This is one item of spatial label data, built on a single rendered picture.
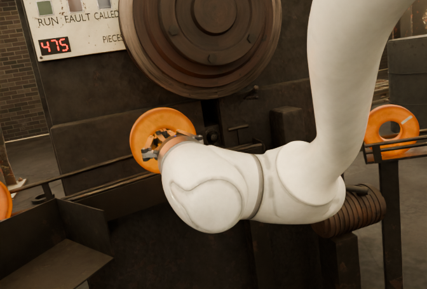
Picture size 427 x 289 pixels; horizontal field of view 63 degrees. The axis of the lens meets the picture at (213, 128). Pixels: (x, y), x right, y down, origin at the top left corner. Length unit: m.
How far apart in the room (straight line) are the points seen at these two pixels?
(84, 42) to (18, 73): 6.14
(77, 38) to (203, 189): 0.77
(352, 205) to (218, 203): 0.75
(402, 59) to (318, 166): 3.13
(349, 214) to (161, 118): 0.63
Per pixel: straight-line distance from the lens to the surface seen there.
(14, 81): 7.24
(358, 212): 1.15
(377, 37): 0.28
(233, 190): 0.44
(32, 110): 7.23
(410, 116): 1.16
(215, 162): 0.46
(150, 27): 0.95
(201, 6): 0.93
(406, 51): 3.55
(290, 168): 0.50
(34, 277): 0.90
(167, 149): 0.58
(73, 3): 1.12
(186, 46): 0.91
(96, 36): 1.11
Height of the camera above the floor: 1.01
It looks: 12 degrees down
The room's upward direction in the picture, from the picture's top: 9 degrees counter-clockwise
